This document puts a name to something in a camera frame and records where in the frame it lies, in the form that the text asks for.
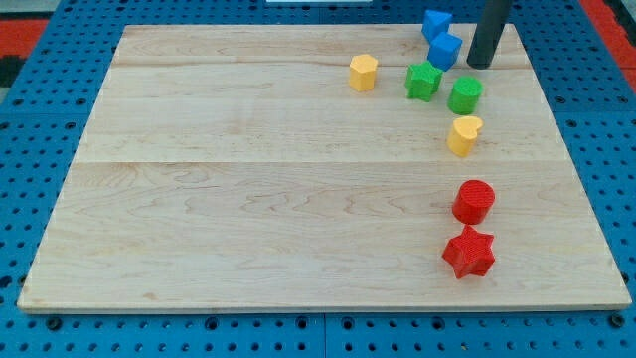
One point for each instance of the yellow hexagon block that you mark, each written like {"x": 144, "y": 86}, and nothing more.
{"x": 363, "y": 72}

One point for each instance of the blue triangle block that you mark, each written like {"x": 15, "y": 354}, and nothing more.
{"x": 434, "y": 23}

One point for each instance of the light wooden board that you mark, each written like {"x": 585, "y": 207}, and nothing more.
{"x": 232, "y": 169}

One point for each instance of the green star block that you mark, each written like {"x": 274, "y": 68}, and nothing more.
{"x": 422, "y": 81}

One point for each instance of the yellow heart block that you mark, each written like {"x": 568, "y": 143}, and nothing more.
{"x": 463, "y": 134}

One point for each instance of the red cylinder block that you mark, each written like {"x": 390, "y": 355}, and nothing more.
{"x": 473, "y": 201}

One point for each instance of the red star block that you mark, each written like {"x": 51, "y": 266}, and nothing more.
{"x": 470, "y": 253}

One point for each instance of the green cylinder block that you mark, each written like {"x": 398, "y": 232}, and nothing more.
{"x": 465, "y": 95}

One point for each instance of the blue cube block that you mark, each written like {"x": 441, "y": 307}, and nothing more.
{"x": 443, "y": 51}

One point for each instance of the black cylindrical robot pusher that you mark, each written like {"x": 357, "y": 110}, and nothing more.
{"x": 488, "y": 33}

